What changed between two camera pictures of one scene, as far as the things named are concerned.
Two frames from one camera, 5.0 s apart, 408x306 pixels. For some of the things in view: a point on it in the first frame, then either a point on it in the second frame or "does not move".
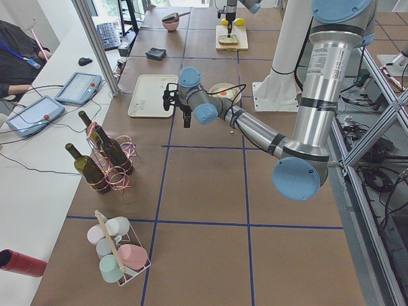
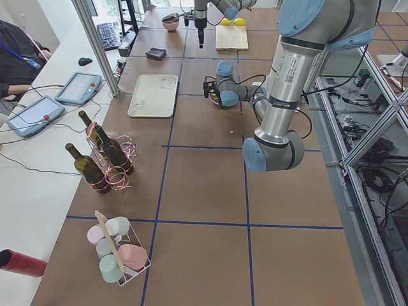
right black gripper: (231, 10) → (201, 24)
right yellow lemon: (239, 21) does not move
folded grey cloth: (156, 53) does not move
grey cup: (104, 247) does not move
